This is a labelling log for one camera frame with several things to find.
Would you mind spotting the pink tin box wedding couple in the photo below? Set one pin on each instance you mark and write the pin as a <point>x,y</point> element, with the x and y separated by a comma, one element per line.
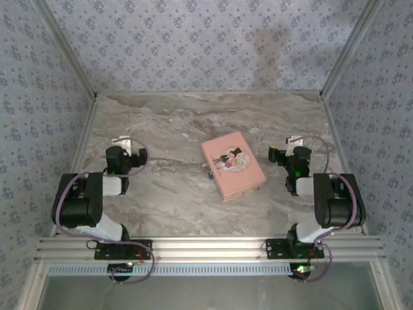
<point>232,166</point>

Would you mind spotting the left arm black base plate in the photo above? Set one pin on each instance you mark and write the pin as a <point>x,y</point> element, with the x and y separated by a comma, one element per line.
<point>106,253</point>

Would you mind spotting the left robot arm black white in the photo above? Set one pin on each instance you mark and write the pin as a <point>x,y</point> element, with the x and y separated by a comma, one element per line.
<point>80,206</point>

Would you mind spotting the aluminium base beam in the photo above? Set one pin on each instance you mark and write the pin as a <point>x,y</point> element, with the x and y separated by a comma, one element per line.
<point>206,248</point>

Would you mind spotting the small blue padlock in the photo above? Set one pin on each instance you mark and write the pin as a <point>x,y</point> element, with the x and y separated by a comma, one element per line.
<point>210,175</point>

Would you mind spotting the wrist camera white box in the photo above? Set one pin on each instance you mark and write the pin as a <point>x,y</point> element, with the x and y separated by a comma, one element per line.
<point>295,139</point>
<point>124,142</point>

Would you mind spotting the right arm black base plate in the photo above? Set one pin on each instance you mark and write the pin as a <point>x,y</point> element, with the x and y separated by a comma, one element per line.
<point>277,248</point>

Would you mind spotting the aluminium table edge rail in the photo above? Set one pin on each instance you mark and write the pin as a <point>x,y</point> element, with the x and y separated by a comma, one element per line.
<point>209,93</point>
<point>338,145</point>
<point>82,145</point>

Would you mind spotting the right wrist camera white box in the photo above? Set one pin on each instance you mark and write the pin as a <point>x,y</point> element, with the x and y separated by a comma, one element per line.
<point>295,139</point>

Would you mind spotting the grey metal panel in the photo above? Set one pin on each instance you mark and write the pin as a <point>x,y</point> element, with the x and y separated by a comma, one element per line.
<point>209,294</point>

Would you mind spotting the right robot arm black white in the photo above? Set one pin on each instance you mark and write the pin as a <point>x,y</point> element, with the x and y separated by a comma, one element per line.
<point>338,206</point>

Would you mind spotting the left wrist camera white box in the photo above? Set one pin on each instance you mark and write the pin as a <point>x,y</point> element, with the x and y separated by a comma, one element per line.
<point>124,142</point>

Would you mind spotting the aluminium frame post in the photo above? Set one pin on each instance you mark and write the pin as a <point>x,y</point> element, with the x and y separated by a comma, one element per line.
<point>64,48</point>
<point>351,48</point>

